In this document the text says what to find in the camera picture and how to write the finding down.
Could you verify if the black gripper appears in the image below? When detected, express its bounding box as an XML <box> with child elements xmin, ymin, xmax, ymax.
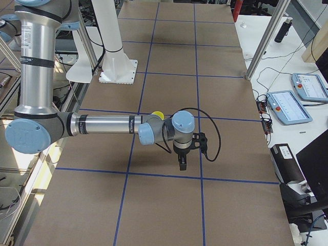
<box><xmin>173</xmin><ymin>145</ymin><xmax>191</xmax><ymax>171</ymax></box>

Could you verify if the yellow cup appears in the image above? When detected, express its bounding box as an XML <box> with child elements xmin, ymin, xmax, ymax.
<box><xmin>152</xmin><ymin>111</ymin><xmax>165</xmax><ymax>120</ymax></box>

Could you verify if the neighbouring robot base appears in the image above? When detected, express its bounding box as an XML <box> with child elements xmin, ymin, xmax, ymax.
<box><xmin>1</xmin><ymin>14</ymin><xmax>22</xmax><ymax>51</ymax></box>

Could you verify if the black device box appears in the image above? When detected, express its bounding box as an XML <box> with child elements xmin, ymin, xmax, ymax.
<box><xmin>270</xmin><ymin>143</ymin><xmax>306</xmax><ymax>194</ymax></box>

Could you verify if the near teach pendant tablet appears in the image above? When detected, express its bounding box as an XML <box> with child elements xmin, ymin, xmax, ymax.
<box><xmin>267</xmin><ymin>90</ymin><xmax>313</xmax><ymax>125</ymax></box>

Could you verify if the teach pendant tablet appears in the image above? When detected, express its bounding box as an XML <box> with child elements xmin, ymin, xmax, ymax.
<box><xmin>267</xmin><ymin>90</ymin><xmax>313</xmax><ymax>125</ymax></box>
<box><xmin>292</xmin><ymin>73</ymin><xmax>327</xmax><ymax>103</ymax></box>

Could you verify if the black monitor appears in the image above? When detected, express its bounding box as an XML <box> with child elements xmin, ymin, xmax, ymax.
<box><xmin>296</xmin><ymin>130</ymin><xmax>328</xmax><ymax>201</ymax></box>

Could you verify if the far teach pendant tablet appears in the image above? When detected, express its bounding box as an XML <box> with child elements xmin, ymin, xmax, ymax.
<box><xmin>292</xmin><ymin>73</ymin><xmax>327</xmax><ymax>103</ymax></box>

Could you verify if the dark grey bottle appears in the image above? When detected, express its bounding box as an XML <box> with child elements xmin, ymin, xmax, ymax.
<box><xmin>274</xmin><ymin>17</ymin><xmax>293</xmax><ymax>43</ymax></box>

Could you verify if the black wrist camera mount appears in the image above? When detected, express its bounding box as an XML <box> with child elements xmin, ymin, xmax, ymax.
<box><xmin>190</xmin><ymin>132</ymin><xmax>208</xmax><ymax>155</ymax></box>

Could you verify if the black braided cable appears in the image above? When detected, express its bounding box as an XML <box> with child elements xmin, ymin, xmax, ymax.
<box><xmin>175</xmin><ymin>107</ymin><xmax>222</xmax><ymax>162</ymax></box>

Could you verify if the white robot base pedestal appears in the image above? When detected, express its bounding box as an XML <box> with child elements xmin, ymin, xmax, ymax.
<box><xmin>66</xmin><ymin>0</ymin><xmax>138</xmax><ymax>84</ymax></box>

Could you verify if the aluminium frame post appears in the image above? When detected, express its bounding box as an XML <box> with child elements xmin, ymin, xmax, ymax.
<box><xmin>245</xmin><ymin>0</ymin><xmax>291</xmax><ymax>80</ymax></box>

